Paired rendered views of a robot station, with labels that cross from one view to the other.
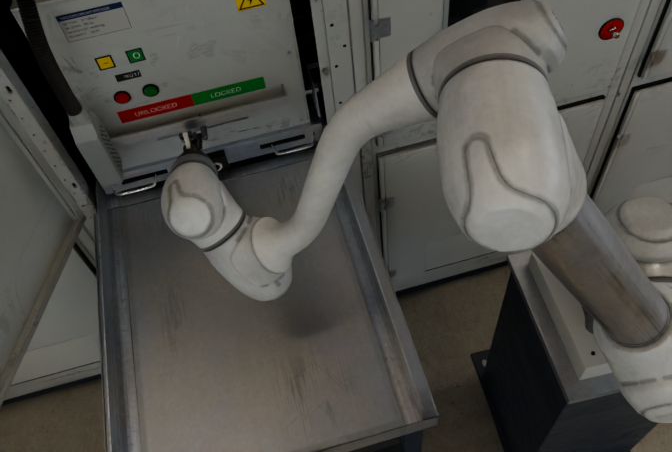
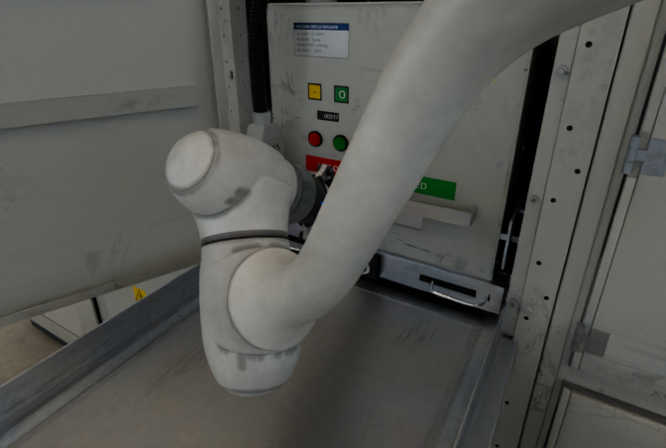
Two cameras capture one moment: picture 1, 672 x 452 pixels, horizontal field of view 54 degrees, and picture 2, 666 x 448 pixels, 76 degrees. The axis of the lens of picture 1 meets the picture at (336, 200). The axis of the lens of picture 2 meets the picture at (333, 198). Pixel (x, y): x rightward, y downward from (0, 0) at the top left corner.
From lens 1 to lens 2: 82 cm
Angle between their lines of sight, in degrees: 42
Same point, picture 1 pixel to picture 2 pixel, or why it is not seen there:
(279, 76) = (476, 192)
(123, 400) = (55, 396)
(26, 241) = (170, 217)
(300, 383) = not seen: outside the picture
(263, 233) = (267, 261)
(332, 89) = (534, 236)
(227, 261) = (205, 273)
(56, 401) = not seen: hidden behind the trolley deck
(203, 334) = (184, 401)
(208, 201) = (219, 150)
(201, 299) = not seen: hidden behind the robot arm
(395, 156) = (592, 401)
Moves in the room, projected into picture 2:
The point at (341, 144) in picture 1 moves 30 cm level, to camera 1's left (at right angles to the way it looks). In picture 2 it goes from (413, 41) to (141, 29)
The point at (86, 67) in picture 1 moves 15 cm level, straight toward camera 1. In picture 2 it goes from (298, 90) to (270, 104)
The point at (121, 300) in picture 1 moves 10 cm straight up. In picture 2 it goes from (178, 314) to (170, 270)
